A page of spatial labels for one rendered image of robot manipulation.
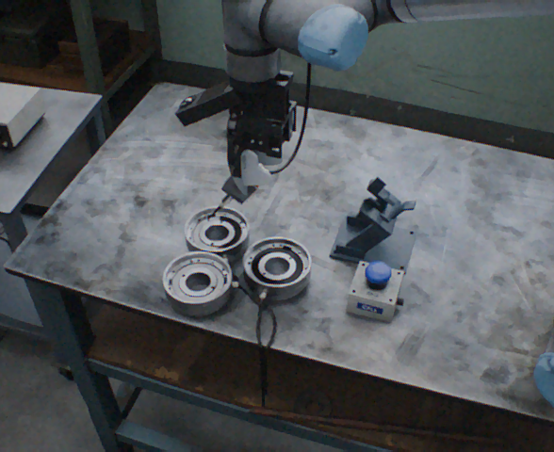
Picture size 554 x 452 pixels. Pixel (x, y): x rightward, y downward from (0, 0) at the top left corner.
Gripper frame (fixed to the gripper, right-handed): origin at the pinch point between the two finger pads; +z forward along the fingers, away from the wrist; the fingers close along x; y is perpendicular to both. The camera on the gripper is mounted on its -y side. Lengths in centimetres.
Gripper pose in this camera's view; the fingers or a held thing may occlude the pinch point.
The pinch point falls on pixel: (244, 181)
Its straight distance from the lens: 105.2
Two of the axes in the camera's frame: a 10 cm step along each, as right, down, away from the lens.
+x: 3.2, -6.6, 6.8
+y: 9.5, 2.1, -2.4
